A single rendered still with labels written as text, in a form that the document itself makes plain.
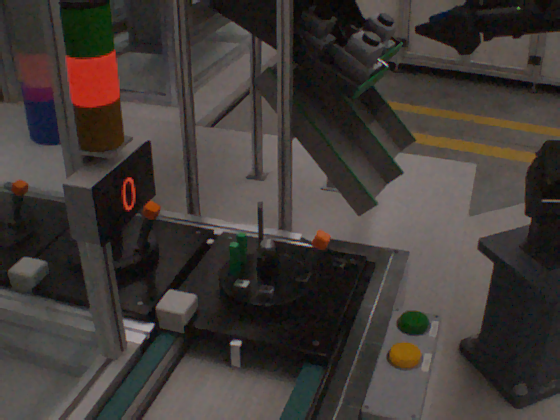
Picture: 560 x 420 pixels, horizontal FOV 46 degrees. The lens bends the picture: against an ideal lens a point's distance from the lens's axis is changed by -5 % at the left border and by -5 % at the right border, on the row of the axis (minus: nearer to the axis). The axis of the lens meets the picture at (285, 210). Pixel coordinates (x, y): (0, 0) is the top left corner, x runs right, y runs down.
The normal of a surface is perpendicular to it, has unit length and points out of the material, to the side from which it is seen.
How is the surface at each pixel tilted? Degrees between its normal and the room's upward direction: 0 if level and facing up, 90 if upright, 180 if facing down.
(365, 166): 45
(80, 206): 90
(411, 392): 0
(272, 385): 0
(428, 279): 0
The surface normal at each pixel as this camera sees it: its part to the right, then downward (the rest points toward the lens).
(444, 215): 0.00, -0.87
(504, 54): -0.37, 0.47
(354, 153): 0.62, -0.45
